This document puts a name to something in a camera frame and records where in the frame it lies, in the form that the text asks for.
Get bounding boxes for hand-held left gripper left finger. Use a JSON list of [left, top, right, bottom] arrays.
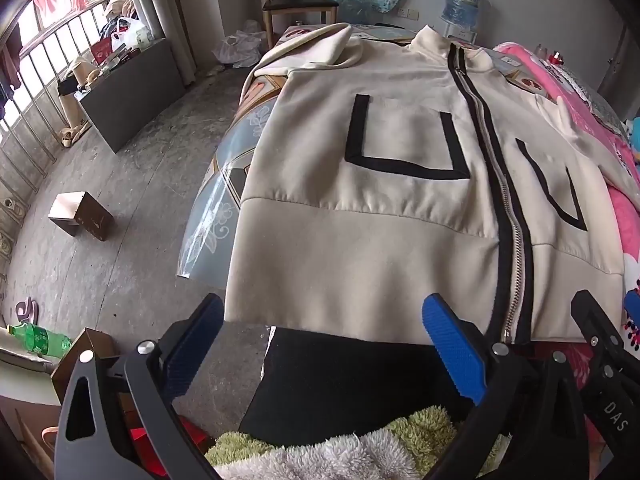
[[55, 292, 226, 480]]

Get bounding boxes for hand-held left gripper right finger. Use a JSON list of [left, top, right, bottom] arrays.
[[421, 292, 588, 480]]

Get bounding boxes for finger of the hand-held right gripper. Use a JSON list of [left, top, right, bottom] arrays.
[[571, 290, 626, 362]]

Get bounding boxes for cream zip jacket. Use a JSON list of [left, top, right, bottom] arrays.
[[223, 22, 640, 346]]

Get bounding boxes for hanging dark clothes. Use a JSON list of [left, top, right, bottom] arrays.
[[0, 25, 23, 121]]

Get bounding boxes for pink floral blanket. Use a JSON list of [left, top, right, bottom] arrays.
[[492, 42, 640, 461]]

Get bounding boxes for cardboard box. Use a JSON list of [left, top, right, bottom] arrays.
[[50, 327, 121, 406]]

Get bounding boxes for person's black garment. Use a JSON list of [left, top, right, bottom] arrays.
[[239, 327, 481, 448]]

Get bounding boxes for red box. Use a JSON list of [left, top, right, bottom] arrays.
[[127, 415, 211, 478]]

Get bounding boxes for fruit-print tablecloth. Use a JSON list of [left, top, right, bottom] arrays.
[[177, 22, 551, 281]]

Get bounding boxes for green plastic bottle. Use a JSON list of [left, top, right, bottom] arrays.
[[7, 322, 73, 358]]

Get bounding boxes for green white fluffy sleeve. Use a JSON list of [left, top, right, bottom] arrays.
[[205, 405, 506, 480]]

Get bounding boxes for small brown box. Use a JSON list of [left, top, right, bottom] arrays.
[[48, 191, 115, 242]]

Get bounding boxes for grey lace-trimmed cloth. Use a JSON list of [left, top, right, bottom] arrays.
[[545, 57, 626, 133]]

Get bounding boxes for grey cabinet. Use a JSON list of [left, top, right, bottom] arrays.
[[80, 37, 186, 153]]

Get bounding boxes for metal window railing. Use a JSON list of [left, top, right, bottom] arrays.
[[0, 0, 131, 196]]

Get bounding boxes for white plastic bag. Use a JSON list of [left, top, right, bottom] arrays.
[[215, 20, 268, 68]]

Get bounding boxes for white and red bag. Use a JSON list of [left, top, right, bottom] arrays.
[[110, 16, 153, 53]]

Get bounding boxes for white water dispenser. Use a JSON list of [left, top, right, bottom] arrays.
[[442, 22, 478, 43]]

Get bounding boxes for beige curtain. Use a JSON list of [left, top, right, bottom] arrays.
[[122, 0, 198, 88]]

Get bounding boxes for blue water dispenser bottle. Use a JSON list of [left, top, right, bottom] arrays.
[[440, 0, 488, 31]]

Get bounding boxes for wooden chair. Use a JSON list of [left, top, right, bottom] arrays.
[[260, 0, 341, 46]]

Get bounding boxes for empty clear water bottle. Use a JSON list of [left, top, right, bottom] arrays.
[[342, 0, 381, 26]]

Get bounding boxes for beige post stand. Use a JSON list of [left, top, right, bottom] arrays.
[[57, 57, 103, 148]]

